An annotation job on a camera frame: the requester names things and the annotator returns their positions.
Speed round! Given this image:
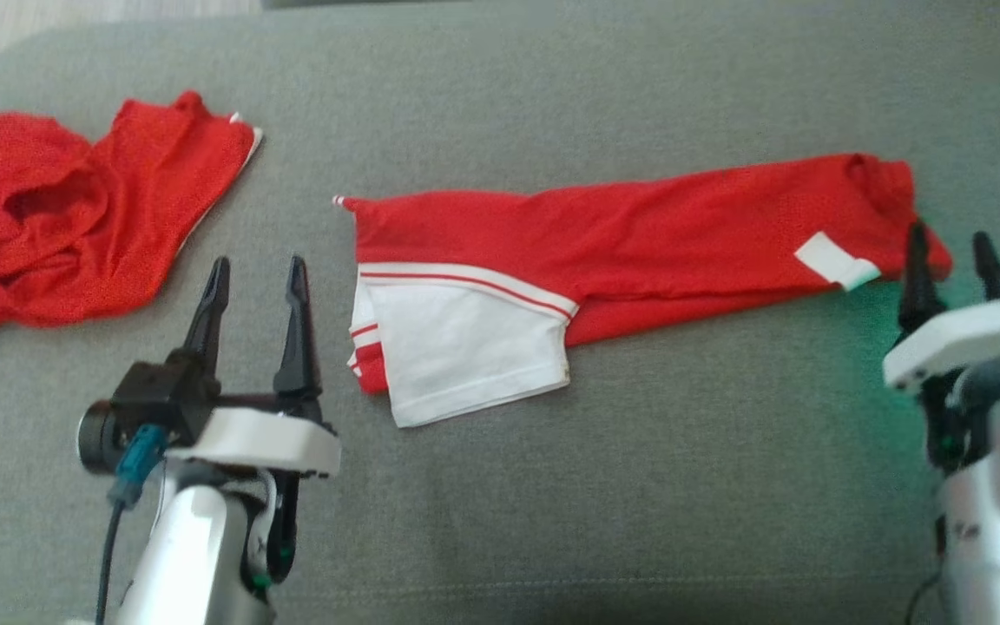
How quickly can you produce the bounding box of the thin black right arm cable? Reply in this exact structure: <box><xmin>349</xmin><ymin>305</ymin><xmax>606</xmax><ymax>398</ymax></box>
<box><xmin>903</xmin><ymin>569</ymin><xmax>945</xmax><ymax>625</ymax></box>

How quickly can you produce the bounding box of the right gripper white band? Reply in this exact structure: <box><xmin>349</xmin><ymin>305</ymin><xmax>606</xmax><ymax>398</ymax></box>
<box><xmin>881</xmin><ymin>220</ymin><xmax>1000</xmax><ymax>409</ymax></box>

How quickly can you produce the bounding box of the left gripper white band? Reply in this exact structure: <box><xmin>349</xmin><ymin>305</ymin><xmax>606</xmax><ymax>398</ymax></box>
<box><xmin>164</xmin><ymin>253</ymin><xmax>343</xmax><ymax>480</ymax></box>

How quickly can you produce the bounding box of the red white basketball jersey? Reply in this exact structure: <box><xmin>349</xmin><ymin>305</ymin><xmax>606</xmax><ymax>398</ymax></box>
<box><xmin>332</xmin><ymin>152</ymin><xmax>955</xmax><ymax>430</ymax></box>

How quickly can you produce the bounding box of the red shorts white stripe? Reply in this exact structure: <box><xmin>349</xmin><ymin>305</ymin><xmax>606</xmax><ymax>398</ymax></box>
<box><xmin>0</xmin><ymin>89</ymin><xmax>265</xmax><ymax>334</ymax></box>

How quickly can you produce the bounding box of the left camera cable teal plug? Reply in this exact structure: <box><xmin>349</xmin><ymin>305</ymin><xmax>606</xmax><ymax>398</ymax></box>
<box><xmin>95</xmin><ymin>423</ymin><xmax>168</xmax><ymax>625</ymax></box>

